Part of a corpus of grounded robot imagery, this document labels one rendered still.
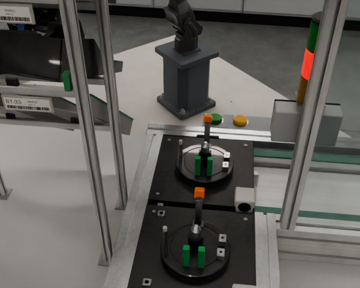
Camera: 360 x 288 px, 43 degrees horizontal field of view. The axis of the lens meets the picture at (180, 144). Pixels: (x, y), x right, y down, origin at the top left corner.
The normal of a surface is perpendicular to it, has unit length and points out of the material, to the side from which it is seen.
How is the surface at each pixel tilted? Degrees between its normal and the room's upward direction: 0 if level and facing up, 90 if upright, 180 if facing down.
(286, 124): 90
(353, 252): 90
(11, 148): 0
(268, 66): 0
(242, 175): 0
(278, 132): 90
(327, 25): 90
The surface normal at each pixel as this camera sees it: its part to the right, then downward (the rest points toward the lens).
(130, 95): 0.00, -0.78
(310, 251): -0.11, 0.62
